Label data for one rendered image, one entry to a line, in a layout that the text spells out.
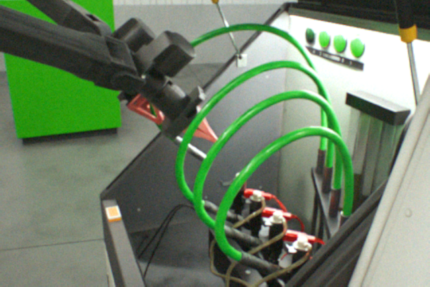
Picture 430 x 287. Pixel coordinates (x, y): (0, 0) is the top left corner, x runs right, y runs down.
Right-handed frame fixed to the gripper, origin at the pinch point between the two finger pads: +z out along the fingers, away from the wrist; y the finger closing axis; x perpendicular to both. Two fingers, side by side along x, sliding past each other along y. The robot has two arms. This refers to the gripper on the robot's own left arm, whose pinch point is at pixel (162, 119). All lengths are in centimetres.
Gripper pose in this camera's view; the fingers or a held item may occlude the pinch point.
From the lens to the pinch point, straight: 91.5
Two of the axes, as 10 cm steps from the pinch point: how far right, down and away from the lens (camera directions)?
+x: -7.1, 6.2, 3.5
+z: 6.1, 7.8, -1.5
